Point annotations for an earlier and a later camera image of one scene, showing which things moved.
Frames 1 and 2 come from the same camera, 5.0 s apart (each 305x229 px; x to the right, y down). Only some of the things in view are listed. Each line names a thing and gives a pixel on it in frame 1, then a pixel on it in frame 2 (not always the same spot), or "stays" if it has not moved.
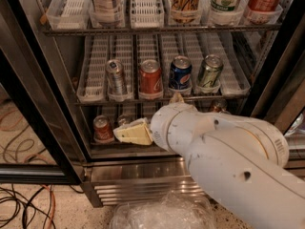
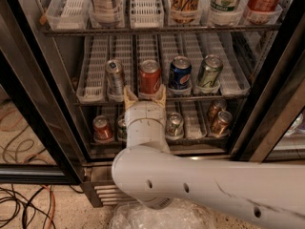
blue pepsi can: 180,73 stays
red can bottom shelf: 102,129 stays
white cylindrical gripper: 159,124 to 145,112
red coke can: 151,80 stays
